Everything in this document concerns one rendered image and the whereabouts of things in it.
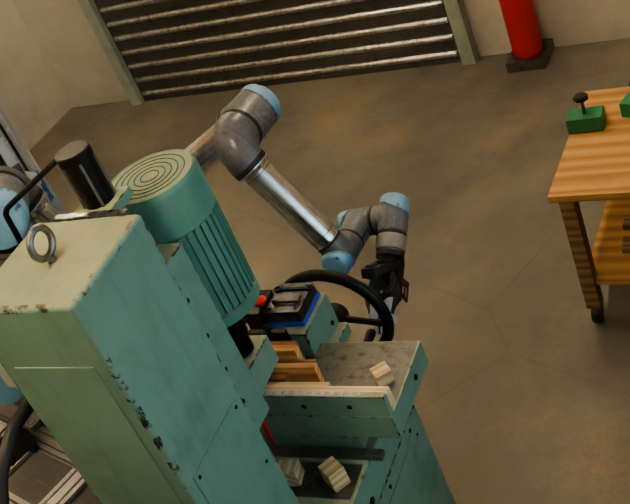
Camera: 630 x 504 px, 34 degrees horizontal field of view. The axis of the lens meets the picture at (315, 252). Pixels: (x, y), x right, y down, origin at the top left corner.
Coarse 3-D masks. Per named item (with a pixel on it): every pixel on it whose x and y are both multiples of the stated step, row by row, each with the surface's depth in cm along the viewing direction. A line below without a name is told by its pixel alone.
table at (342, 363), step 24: (336, 336) 225; (336, 360) 214; (360, 360) 211; (384, 360) 209; (408, 360) 206; (336, 384) 208; (360, 384) 206; (408, 384) 203; (408, 408) 202; (264, 432) 213; (288, 432) 210; (312, 432) 207; (336, 432) 204; (360, 432) 202; (384, 432) 199
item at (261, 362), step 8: (256, 336) 207; (264, 336) 206; (256, 344) 205; (264, 344) 205; (256, 352) 203; (264, 352) 205; (272, 352) 208; (248, 360) 202; (256, 360) 202; (264, 360) 205; (272, 360) 208; (248, 368) 200; (256, 368) 202; (264, 368) 205; (272, 368) 208; (256, 376) 202; (264, 376) 205; (264, 384) 205
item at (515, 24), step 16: (512, 0) 451; (528, 0) 454; (512, 16) 456; (528, 16) 456; (512, 32) 462; (528, 32) 460; (512, 48) 470; (528, 48) 464; (544, 48) 469; (512, 64) 470; (528, 64) 467; (544, 64) 464
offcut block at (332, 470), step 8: (320, 464) 200; (328, 464) 199; (336, 464) 198; (320, 472) 200; (328, 472) 197; (336, 472) 197; (344, 472) 198; (328, 480) 198; (336, 480) 198; (344, 480) 199; (336, 488) 198
